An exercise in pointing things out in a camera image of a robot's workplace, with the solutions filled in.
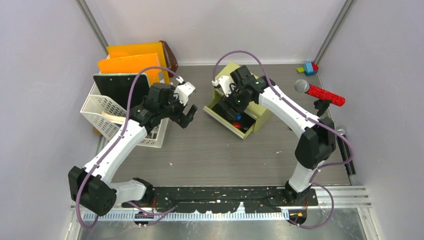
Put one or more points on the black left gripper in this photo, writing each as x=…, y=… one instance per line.
x=181, y=118

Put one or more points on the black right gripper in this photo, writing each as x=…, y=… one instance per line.
x=230, y=113

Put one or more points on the green metal drawer cabinet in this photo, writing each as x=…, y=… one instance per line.
x=254, y=115

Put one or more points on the Nineteen Eighty-Four dark book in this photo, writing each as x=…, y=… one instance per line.
x=118, y=120

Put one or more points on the black clipboard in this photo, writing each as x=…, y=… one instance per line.
x=117, y=86

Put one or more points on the thick orange binder folder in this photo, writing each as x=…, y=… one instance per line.
x=133, y=65

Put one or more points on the white plastic file rack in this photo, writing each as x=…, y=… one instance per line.
x=97, y=106

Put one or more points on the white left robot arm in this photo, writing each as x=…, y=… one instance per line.
x=91, y=186

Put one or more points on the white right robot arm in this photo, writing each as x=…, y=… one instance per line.
x=316, y=136

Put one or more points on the brown wooden object behind rack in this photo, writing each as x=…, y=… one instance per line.
x=170, y=59

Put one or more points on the red glitter microphone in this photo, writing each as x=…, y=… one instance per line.
x=302, y=86

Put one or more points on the thin orange folder in rack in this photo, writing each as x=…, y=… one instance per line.
x=117, y=51

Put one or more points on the colourful toy blocks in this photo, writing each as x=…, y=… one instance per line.
x=309, y=68

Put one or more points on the black microphone stand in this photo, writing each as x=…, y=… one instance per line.
x=321, y=106

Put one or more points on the black handheld microphone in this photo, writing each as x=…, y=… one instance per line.
x=345, y=152

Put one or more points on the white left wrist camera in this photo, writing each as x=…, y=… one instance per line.
x=183, y=91

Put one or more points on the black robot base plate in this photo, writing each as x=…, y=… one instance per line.
x=223, y=199

